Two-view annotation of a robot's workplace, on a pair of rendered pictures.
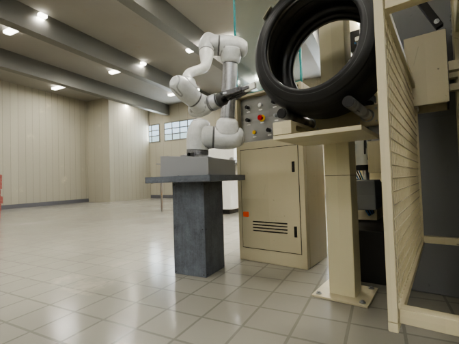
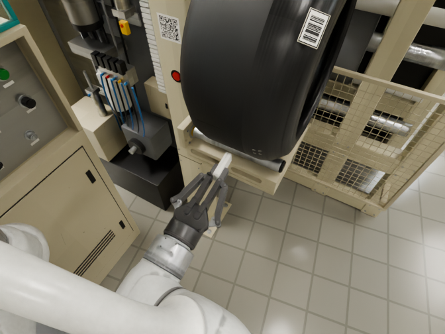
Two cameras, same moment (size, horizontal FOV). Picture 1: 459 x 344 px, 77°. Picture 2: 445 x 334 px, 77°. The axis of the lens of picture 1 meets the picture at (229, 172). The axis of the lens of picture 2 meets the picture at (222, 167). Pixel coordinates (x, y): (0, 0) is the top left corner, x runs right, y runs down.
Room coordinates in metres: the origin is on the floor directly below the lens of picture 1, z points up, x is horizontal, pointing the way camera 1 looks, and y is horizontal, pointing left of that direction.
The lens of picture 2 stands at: (1.53, 0.28, 1.62)
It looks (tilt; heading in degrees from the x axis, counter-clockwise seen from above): 53 degrees down; 263
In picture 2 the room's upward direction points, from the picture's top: straight up
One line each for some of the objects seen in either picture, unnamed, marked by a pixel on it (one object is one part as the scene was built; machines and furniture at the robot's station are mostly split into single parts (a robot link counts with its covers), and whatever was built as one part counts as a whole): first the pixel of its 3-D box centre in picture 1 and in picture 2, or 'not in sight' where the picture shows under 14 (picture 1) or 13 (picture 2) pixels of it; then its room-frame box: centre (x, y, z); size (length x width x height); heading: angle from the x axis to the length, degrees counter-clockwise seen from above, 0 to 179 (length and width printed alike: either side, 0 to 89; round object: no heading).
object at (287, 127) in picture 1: (298, 132); (234, 158); (1.41, -0.34, 0.84); 0.36 x 0.09 x 0.06; 143
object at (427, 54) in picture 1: (427, 75); not in sight; (1.27, -0.89, 1.05); 0.20 x 0.15 x 0.30; 143
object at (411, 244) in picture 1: (408, 163); (320, 134); (0.94, -0.58, 0.65); 0.90 x 0.02 x 0.70; 143
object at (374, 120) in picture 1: (337, 120); (210, 106); (1.47, -0.56, 0.90); 0.40 x 0.03 x 0.10; 53
